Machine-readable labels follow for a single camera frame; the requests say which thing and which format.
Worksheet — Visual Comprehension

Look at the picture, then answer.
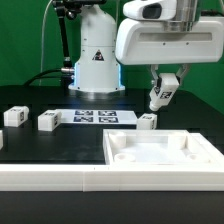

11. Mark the white tag sheet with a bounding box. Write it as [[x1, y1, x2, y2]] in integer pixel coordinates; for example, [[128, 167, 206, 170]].
[[59, 109, 137, 125]]

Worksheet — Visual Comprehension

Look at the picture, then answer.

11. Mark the black camera stand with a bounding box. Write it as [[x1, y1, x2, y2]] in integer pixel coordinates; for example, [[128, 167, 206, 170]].
[[52, 0, 107, 80]]

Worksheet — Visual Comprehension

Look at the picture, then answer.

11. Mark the white block at left edge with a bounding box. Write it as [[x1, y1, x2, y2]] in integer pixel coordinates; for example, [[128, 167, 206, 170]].
[[0, 130, 3, 150]]

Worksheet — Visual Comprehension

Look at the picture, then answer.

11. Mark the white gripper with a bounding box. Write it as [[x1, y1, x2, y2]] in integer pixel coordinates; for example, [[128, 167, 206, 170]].
[[115, 17, 224, 87]]

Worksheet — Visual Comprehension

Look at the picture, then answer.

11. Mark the black cable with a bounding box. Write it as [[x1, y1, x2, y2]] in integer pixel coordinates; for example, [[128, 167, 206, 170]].
[[22, 68, 64, 87]]

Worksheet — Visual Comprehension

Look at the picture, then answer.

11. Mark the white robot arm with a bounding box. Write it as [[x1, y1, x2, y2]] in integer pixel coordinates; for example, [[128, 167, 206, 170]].
[[70, 0, 224, 94]]

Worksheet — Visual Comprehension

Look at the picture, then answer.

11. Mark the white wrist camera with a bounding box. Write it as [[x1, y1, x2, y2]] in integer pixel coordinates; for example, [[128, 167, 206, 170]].
[[123, 0, 177, 21]]

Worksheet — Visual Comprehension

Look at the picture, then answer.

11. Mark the white cable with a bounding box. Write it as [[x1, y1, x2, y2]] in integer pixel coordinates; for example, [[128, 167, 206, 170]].
[[38, 0, 54, 87]]

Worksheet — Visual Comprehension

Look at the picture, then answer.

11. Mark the white U-shaped fence wall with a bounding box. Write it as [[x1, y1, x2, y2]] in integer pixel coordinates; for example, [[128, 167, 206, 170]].
[[0, 133, 224, 191]]

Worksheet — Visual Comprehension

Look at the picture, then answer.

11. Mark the white square tabletop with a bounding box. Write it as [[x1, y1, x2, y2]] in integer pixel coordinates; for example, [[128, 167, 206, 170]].
[[103, 129, 212, 165]]

